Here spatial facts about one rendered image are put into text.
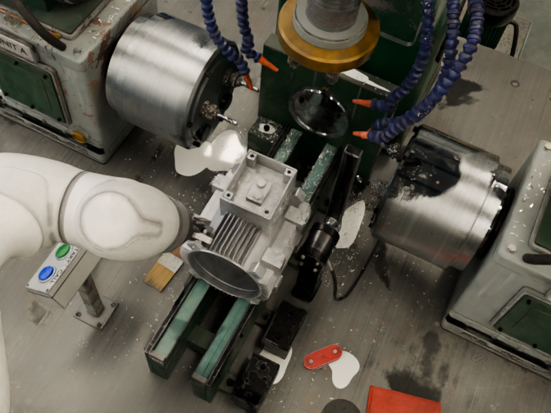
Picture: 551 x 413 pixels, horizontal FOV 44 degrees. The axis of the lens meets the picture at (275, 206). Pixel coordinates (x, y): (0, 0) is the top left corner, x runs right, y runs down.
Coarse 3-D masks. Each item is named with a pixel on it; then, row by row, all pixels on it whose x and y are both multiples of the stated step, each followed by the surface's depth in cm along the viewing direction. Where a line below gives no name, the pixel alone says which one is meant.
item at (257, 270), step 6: (234, 168) 133; (294, 192) 130; (300, 192) 130; (294, 198) 130; (300, 198) 130; (198, 240) 123; (192, 246) 124; (198, 246) 123; (252, 264) 122; (258, 264) 122; (192, 270) 134; (252, 270) 121; (258, 270) 121; (264, 270) 122; (198, 276) 134; (252, 276) 123; (258, 276) 121; (252, 300) 132; (258, 300) 132
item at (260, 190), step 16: (256, 160) 128; (272, 160) 126; (240, 176) 128; (256, 176) 128; (272, 176) 128; (288, 176) 125; (224, 192) 122; (240, 192) 126; (256, 192) 124; (272, 192) 127; (288, 192) 126; (224, 208) 124; (240, 208) 121; (256, 208) 125; (272, 208) 125; (256, 224) 124; (272, 224) 124
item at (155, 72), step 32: (128, 32) 139; (160, 32) 138; (192, 32) 139; (128, 64) 136; (160, 64) 135; (192, 64) 135; (224, 64) 142; (128, 96) 139; (160, 96) 136; (192, 96) 134; (224, 96) 151; (160, 128) 141; (192, 128) 141
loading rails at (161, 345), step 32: (288, 128) 157; (288, 160) 156; (320, 160) 155; (320, 192) 152; (192, 288) 137; (192, 320) 136; (224, 320) 134; (256, 320) 145; (160, 352) 130; (224, 352) 130; (192, 384) 132; (224, 384) 138
